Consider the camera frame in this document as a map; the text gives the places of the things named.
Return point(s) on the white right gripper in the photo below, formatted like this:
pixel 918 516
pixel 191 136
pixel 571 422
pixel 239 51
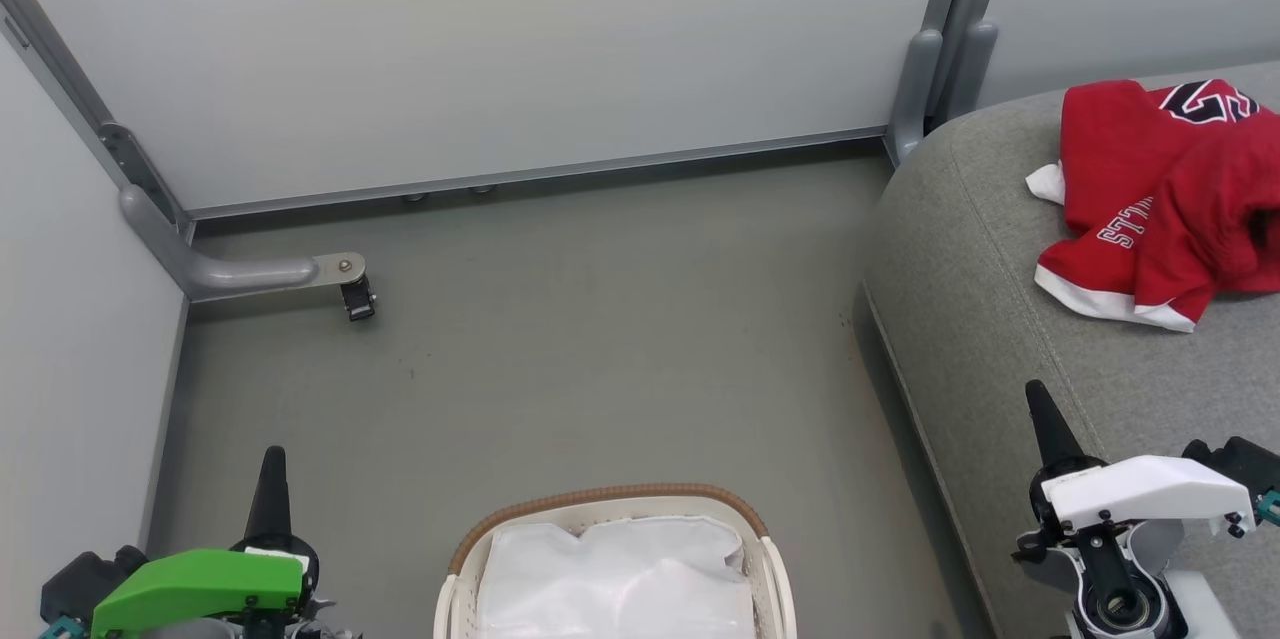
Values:
pixel 1140 494

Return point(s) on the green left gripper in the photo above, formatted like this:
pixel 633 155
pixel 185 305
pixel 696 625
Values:
pixel 200 584

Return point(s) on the red sports jersey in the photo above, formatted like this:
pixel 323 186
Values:
pixel 1170 199

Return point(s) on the grey fabric sofa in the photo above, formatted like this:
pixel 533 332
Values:
pixel 1000 269

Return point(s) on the black caster wheel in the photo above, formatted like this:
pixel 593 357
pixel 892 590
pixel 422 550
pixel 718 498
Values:
pixel 358 301

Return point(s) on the grey partition support foot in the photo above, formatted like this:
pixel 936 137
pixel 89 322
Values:
pixel 235 273

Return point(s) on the white laundry basket brown rim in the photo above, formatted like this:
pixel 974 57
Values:
pixel 770 559

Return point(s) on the white cloth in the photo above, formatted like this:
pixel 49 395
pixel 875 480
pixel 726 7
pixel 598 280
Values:
pixel 620 579

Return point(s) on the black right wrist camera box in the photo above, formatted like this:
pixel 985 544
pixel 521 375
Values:
pixel 1245 464

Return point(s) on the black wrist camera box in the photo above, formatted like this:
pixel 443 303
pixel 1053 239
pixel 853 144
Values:
pixel 1245 464
pixel 85 584

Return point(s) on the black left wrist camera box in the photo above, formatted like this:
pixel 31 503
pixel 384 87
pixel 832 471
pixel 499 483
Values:
pixel 85 584

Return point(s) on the grey metal hinge bracket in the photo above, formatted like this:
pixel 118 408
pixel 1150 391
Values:
pixel 135 164

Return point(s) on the grey partition post pair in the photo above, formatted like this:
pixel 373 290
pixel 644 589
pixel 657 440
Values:
pixel 930 84

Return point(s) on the grey aluminium partition rail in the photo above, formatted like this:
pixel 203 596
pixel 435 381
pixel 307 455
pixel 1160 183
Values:
pixel 540 167

